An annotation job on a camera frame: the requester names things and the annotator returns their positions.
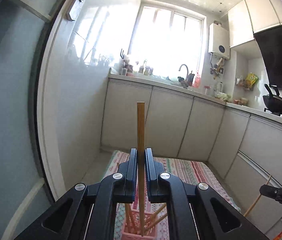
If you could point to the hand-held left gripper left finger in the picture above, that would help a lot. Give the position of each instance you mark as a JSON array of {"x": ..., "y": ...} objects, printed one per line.
[{"x": 134, "y": 167}]

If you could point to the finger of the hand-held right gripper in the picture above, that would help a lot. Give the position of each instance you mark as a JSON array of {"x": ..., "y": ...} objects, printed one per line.
[{"x": 272, "y": 192}]

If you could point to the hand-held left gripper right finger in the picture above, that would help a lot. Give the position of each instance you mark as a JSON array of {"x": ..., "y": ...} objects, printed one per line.
[{"x": 149, "y": 167}]

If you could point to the pink utensil holder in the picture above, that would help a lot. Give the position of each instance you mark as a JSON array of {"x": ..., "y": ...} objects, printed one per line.
[{"x": 133, "y": 235}]

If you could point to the striped patterned tablecloth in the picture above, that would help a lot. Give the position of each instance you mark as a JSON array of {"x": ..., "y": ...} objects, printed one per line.
[{"x": 193, "y": 172}]

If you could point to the white lower kitchen cabinet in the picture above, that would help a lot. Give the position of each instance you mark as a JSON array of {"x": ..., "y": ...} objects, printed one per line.
[{"x": 171, "y": 125}]

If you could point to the white kitchen cabinet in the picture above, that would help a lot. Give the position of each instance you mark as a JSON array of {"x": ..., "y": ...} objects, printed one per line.
[
  {"x": 171, "y": 125},
  {"x": 251, "y": 17}
]

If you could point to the black wok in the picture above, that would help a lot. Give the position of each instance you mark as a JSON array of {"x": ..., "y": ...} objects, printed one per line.
[{"x": 277, "y": 103}]

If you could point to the red dish soap bottle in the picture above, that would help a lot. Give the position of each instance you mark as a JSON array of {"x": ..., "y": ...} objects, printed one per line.
[{"x": 197, "y": 80}]

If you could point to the clear bottle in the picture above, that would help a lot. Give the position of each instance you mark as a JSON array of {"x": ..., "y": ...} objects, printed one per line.
[{"x": 219, "y": 88}]

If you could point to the chrome faucet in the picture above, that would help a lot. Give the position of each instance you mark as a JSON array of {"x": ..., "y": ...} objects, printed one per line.
[{"x": 184, "y": 67}]

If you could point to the yellow green packet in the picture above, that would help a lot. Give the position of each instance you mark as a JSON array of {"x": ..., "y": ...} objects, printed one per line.
[{"x": 251, "y": 79}]

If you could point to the kitchen window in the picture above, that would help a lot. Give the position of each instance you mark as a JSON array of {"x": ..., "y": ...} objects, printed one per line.
[{"x": 166, "y": 42}]

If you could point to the black range hood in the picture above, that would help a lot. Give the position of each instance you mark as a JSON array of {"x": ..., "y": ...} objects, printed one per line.
[{"x": 281, "y": 55}]

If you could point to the frosted glass door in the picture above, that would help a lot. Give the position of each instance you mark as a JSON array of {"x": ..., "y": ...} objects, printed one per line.
[{"x": 6, "y": 105}]

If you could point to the white water heater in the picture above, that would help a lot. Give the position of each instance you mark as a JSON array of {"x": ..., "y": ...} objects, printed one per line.
[{"x": 218, "y": 40}]

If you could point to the white upper kitchen cabinet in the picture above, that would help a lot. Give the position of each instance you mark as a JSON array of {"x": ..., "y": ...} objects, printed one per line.
[{"x": 251, "y": 17}]

